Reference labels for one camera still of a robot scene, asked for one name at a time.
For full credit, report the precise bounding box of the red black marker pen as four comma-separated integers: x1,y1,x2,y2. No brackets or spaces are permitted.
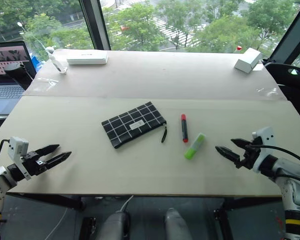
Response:
181,113,189,144

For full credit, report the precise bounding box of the black white grid pencil case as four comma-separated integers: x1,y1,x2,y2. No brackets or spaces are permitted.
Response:
101,101,167,149

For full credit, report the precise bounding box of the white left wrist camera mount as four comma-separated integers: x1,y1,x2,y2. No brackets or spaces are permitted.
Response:
7,136,32,181

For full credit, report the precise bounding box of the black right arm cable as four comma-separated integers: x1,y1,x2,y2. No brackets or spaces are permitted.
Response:
249,143,300,187

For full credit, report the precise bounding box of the black table frame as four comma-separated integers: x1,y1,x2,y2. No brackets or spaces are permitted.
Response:
6,192,283,240

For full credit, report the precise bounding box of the small white cardboard box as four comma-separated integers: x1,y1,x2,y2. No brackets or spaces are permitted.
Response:
234,47,263,74

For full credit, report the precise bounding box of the flat white rectangular box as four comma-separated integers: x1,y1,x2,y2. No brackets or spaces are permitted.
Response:
66,51,109,66

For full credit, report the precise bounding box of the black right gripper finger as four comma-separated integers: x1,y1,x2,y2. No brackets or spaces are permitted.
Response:
215,146,241,165
230,138,254,150

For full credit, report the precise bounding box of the grey robot leg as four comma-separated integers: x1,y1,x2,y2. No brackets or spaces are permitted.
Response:
96,211,130,240
164,207,193,240

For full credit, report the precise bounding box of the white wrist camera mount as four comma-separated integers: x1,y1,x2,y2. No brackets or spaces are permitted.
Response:
251,126,277,173
7,136,32,181

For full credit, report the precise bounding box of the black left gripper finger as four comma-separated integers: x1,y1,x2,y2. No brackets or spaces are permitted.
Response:
45,151,73,170
35,144,61,156

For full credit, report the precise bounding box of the grey left robot leg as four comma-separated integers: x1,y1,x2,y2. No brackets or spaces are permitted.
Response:
96,211,130,240

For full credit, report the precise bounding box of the white desk lamp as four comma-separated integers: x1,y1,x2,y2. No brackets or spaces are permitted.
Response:
16,21,68,75

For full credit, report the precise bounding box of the green highlighter pen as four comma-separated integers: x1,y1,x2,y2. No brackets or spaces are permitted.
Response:
184,132,206,161

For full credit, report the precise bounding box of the laptop computer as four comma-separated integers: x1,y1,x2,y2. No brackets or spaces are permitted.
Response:
0,40,37,116

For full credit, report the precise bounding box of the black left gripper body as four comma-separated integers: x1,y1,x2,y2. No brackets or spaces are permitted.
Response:
22,150,49,177

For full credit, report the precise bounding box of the grey right robot leg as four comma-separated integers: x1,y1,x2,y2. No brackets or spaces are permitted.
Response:
164,207,193,240

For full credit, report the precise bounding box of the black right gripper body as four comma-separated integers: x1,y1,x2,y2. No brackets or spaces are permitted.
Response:
235,143,262,172

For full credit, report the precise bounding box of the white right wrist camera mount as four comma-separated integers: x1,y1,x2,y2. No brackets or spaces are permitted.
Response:
251,126,277,173

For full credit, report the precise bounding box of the white cable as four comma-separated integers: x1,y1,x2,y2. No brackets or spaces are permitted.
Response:
43,194,135,240

